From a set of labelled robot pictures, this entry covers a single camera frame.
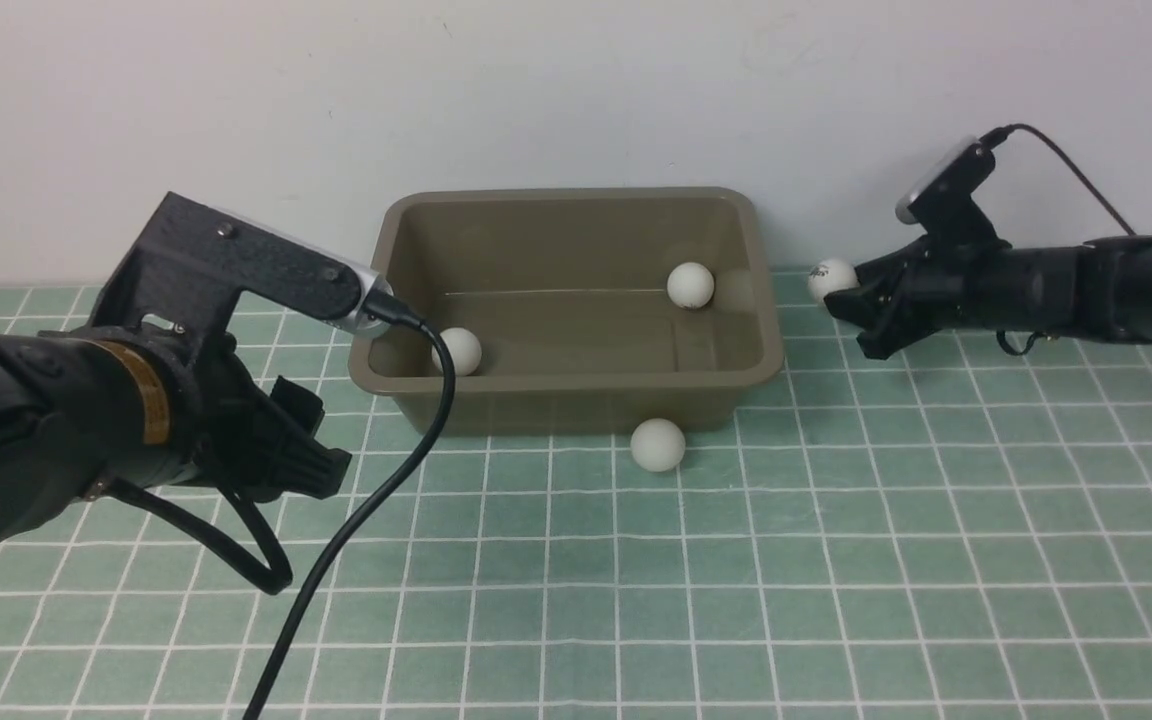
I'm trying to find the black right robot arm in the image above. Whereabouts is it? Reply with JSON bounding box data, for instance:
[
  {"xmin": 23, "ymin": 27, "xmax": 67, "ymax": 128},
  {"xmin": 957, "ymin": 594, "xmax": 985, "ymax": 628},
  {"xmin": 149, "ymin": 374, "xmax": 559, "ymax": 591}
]
[{"xmin": 823, "ymin": 205, "xmax": 1152, "ymax": 361}]

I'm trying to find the black right camera cable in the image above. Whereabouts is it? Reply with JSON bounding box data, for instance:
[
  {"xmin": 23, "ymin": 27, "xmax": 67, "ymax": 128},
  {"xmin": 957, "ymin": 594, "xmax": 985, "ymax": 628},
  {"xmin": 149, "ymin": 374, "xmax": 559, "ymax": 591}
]
[{"xmin": 982, "ymin": 123, "xmax": 1137, "ymax": 238}]

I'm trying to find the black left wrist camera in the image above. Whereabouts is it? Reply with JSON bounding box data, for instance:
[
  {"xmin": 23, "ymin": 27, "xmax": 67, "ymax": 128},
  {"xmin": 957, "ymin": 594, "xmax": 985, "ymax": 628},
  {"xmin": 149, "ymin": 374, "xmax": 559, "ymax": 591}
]
[{"xmin": 86, "ymin": 192, "xmax": 392, "ymax": 355}]

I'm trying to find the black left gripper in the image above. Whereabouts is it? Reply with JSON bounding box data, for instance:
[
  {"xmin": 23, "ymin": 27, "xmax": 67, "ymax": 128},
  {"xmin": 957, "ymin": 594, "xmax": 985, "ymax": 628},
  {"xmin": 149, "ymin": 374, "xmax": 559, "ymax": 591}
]
[{"xmin": 166, "ymin": 334, "xmax": 349, "ymax": 503}]

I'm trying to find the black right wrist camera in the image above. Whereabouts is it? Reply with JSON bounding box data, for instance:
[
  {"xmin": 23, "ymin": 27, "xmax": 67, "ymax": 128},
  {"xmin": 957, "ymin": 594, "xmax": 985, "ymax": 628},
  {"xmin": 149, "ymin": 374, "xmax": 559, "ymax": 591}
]
[{"xmin": 895, "ymin": 136, "xmax": 1001, "ymax": 247}]

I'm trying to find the olive green plastic bin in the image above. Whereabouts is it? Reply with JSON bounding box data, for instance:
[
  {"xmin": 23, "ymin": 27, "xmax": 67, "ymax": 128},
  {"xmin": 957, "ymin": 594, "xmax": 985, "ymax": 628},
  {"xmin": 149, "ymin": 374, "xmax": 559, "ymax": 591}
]
[{"xmin": 372, "ymin": 187, "xmax": 785, "ymax": 435}]

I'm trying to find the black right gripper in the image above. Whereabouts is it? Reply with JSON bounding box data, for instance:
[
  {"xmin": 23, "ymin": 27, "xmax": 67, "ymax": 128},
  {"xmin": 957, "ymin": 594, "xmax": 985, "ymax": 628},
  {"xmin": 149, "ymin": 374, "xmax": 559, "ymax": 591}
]
[{"xmin": 823, "ymin": 238, "xmax": 1011, "ymax": 361}]

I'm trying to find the black camera cable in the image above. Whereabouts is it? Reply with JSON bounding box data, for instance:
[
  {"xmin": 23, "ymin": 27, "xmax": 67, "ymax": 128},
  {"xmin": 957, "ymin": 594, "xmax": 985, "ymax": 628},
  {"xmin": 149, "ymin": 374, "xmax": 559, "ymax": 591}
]
[
  {"xmin": 106, "ymin": 295, "xmax": 458, "ymax": 720},
  {"xmin": 982, "ymin": 123, "xmax": 1137, "ymax": 238}
]

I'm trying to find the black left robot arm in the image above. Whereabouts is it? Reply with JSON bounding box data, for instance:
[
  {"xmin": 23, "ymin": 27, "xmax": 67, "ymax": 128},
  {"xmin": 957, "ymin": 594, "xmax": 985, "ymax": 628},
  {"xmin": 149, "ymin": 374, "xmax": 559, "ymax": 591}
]
[{"xmin": 0, "ymin": 325, "xmax": 349, "ymax": 594}]

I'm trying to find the black left camera cable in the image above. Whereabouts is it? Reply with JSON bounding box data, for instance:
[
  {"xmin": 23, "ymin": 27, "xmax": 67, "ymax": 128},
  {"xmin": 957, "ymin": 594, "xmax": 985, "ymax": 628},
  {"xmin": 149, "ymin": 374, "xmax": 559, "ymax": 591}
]
[{"xmin": 106, "ymin": 295, "xmax": 458, "ymax": 720}]

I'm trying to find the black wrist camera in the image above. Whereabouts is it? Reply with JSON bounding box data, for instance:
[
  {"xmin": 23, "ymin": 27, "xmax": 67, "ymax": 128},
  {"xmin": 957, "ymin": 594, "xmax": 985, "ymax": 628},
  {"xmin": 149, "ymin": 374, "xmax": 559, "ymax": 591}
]
[
  {"xmin": 895, "ymin": 136, "xmax": 1001, "ymax": 247},
  {"xmin": 86, "ymin": 192, "xmax": 392, "ymax": 355}
]

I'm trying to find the white ping-pong ball with print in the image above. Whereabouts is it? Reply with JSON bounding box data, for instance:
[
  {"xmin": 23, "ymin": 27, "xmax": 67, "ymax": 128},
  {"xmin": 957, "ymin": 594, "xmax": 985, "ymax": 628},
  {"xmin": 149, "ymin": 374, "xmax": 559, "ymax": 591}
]
[{"xmin": 628, "ymin": 418, "xmax": 687, "ymax": 473}]

